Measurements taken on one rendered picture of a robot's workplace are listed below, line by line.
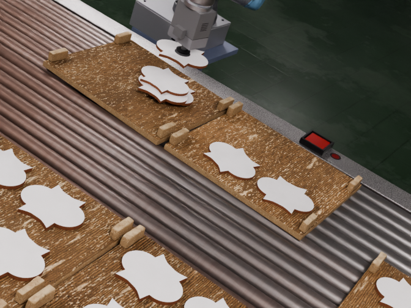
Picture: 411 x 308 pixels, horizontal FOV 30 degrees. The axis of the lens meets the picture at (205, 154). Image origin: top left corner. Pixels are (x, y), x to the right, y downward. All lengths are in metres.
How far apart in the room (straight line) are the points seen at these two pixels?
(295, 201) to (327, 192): 0.13
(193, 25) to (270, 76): 2.74
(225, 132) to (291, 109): 2.39
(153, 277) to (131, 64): 0.87
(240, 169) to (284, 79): 2.86
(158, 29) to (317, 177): 0.82
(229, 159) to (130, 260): 0.50
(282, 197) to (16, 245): 0.68
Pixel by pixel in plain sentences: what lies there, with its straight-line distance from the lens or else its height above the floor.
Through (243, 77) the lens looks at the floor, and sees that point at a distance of 4.54.
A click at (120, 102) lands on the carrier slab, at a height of 0.94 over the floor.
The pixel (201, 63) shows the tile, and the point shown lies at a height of 1.07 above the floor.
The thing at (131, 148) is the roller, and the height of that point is 0.91.
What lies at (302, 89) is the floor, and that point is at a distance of 4.68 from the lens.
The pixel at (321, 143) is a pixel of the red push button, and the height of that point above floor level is 0.93.
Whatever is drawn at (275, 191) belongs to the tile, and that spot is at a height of 0.94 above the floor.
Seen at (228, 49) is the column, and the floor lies 0.87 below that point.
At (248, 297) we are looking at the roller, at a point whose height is 0.91.
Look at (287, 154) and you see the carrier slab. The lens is 2.04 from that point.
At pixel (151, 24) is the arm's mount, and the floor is 0.91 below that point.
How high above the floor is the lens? 1.93
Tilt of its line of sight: 32 degrees down
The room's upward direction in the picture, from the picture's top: 20 degrees clockwise
